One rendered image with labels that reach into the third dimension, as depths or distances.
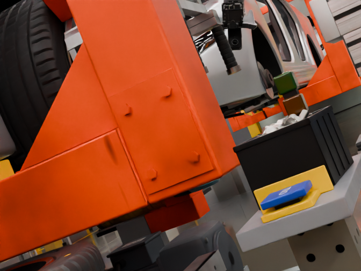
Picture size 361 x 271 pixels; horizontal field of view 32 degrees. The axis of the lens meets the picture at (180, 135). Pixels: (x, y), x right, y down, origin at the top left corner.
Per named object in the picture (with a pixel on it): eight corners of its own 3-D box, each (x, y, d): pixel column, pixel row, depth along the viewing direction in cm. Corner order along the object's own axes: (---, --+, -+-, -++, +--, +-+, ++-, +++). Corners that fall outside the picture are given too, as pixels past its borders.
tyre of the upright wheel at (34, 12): (79, 31, 226) (-53, -10, 165) (134, 2, 218) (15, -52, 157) (138, 204, 216) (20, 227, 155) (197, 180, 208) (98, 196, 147)
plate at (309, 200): (273, 211, 98) (271, 205, 98) (320, 194, 96) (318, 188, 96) (262, 223, 91) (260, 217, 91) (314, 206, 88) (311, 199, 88)
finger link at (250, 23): (255, 11, 195) (238, 9, 203) (255, 30, 197) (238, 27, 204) (263, 9, 196) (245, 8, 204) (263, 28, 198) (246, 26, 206)
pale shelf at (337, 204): (290, 193, 132) (284, 180, 132) (368, 166, 126) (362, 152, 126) (242, 252, 92) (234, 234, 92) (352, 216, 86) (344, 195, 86)
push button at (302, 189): (274, 206, 98) (268, 193, 98) (315, 192, 95) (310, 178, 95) (264, 217, 91) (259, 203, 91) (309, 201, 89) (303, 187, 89)
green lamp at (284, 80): (282, 94, 131) (275, 77, 131) (300, 87, 129) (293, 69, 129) (279, 95, 127) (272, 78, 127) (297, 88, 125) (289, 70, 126)
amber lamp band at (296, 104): (291, 116, 131) (284, 99, 131) (309, 109, 129) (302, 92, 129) (288, 119, 127) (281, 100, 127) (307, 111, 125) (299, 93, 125)
